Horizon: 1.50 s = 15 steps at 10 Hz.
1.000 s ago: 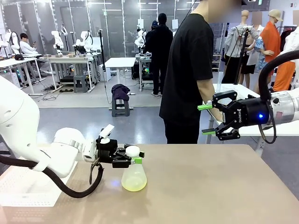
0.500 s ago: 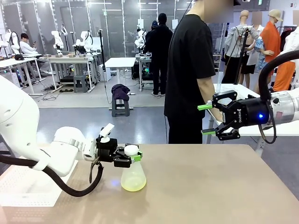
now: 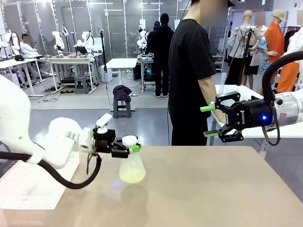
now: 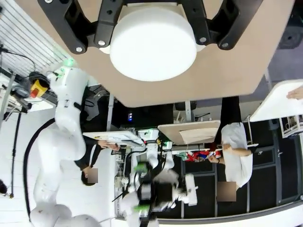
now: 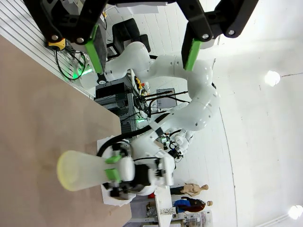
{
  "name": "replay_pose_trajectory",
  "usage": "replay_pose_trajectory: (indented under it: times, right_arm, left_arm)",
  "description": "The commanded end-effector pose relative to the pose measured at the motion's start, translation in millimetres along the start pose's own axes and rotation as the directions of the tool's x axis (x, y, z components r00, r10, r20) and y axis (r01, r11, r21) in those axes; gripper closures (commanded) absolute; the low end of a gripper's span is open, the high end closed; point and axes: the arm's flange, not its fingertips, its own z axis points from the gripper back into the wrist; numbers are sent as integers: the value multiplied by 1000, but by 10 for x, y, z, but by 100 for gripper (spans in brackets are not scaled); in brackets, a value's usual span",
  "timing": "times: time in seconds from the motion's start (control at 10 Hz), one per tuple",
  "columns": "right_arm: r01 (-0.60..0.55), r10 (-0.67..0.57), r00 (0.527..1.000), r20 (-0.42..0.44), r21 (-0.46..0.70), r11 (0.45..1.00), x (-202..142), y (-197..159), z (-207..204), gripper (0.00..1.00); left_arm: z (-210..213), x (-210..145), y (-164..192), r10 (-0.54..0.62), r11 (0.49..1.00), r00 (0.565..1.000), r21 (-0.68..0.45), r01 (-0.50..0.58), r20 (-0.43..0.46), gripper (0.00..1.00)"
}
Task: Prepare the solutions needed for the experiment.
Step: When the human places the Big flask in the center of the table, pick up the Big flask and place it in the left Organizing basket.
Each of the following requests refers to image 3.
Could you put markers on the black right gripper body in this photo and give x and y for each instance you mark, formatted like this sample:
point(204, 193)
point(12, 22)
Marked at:
point(255, 114)

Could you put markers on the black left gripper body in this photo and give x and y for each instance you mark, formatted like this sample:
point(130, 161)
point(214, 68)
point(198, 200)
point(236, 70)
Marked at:
point(104, 142)

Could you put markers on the green-tipped black left gripper finger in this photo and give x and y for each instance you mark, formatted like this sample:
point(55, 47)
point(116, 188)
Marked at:
point(119, 141)
point(120, 152)

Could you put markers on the green-tipped black right gripper finger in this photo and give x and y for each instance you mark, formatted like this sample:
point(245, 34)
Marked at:
point(227, 99)
point(230, 134)

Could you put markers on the white round flask cap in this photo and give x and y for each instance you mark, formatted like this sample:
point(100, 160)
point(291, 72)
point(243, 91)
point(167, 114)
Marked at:
point(129, 140)

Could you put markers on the translucent plastic conical flask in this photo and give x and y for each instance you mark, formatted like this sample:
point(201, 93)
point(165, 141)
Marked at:
point(132, 170)

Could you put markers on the person's right forearm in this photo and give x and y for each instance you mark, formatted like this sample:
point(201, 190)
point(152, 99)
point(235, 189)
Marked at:
point(208, 94)

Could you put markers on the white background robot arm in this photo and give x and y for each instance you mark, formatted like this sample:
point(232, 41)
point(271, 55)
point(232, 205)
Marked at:
point(143, 39)
point(58, 42)
point(86, 43)
point(14, 42)

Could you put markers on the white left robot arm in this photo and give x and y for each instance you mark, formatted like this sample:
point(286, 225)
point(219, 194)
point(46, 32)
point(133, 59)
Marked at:
point(19, 132)

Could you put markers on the person's right hand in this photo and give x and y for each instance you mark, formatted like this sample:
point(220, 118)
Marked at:
point(221, 117)

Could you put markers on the shoe rack with shoes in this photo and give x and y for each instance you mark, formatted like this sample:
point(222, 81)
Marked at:
point(219, 63)

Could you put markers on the person in black t-shirt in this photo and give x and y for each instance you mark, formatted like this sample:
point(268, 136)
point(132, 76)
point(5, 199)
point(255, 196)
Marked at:
point(189, 71)

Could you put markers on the figure white top black skirt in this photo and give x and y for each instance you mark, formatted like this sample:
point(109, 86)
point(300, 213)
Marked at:
point(254, 59)

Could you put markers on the dark purple cloth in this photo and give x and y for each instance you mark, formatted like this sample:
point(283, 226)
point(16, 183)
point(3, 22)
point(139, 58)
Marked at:
point(122, 92)

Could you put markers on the mannequin white blouse orange trousers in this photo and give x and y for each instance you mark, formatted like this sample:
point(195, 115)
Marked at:
point(288, 75)

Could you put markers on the mannequin in grey shirt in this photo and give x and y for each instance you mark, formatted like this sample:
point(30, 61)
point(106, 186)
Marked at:
point(239, 42)

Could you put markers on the small mannequin blue floral dress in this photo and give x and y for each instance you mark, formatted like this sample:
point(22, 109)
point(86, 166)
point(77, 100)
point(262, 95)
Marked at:
point(264, 52)

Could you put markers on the grey step stool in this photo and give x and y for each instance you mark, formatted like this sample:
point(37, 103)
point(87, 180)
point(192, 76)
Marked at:
point(82, 85)

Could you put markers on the mannequin in orange coat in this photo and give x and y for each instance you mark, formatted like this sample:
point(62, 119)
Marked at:
point(274, 42)

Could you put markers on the white standing desk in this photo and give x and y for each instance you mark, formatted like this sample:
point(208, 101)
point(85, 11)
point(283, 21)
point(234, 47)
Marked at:
point(122, 63)

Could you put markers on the white workbench with electronics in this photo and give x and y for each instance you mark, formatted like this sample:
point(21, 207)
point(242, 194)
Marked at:
point(146, 63)

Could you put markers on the white perforated plastic basket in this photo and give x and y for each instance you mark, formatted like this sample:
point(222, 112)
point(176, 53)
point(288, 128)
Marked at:
point(35, 189)

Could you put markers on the background person in black clothes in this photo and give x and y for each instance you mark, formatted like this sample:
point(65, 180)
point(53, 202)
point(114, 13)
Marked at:
point(162, 47)

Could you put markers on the white table with robots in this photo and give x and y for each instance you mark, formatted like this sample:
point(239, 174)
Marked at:
point(71, 60)

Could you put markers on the black pole stand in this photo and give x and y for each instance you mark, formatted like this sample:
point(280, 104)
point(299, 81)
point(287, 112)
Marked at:
point(103, 52)

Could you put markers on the background person partly hidden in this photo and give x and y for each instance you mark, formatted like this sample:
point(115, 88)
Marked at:
point(156, 24)

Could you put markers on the long white table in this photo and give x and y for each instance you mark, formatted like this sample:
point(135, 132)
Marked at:
point(16, 63)

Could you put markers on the background person in white shirt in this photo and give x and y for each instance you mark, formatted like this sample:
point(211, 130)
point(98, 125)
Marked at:
point(30, 48)

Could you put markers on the black cap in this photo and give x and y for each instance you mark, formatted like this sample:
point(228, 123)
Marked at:
point(19, 58)

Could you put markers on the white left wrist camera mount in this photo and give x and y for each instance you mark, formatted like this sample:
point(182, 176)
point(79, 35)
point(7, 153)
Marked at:
point(104, 119)

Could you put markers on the black camera tripod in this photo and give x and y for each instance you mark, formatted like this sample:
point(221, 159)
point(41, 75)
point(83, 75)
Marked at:
point(245, 54)

